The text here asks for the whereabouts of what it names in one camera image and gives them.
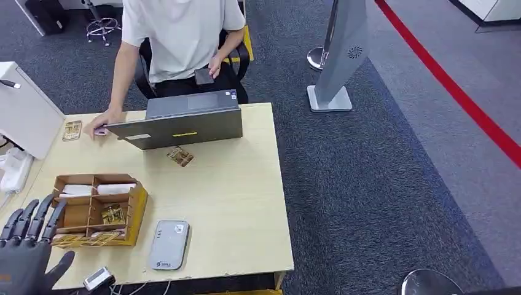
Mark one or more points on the black smartphone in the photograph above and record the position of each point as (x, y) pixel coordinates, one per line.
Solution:
(202, 76)

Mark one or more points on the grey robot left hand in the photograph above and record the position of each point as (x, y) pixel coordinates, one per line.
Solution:
(22, 264)

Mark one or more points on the person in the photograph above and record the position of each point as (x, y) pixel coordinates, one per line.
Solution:
(183, 32)

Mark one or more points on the person's left hand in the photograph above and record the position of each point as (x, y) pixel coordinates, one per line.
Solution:
(215, 65)

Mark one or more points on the white cabinet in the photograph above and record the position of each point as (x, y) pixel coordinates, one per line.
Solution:
(494, 10)

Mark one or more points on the chrome dome base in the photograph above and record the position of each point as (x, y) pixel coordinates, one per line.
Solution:
(429, 285)

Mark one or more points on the grey card reader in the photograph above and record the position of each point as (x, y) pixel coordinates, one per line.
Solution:
(168, 246)

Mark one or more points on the person's right hand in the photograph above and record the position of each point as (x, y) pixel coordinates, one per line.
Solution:
(104, 120)

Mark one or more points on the small silver black scanner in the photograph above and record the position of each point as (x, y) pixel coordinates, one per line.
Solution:
(97, 279)

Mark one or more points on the gold printed card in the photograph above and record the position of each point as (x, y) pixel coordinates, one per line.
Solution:
(67, 241)
(72, 130)
(180, 156)
(112, 214)
(101, 239)

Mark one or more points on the white box appliance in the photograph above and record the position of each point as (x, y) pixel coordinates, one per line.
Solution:
(24, 114)

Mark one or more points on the small pink card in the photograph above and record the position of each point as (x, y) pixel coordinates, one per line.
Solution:
(101, 132)

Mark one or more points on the wooden card box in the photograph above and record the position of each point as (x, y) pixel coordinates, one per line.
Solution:
(136, 207)

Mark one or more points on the chrome stanchion post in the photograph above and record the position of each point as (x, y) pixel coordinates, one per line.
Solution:
(317, 57)

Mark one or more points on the chrome chair star base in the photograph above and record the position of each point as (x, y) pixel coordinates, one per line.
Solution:
(101, 27)

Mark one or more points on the black bag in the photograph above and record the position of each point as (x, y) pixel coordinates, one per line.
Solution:
(47, 16)

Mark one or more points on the grey kiosk stand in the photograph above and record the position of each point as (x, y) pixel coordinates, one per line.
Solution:
(340, 53)

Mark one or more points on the grey laptop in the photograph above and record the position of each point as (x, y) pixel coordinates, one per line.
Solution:
(183, 126)

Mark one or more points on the white card stack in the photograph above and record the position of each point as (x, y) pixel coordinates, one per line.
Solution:
(77, 190)
(116, 188)

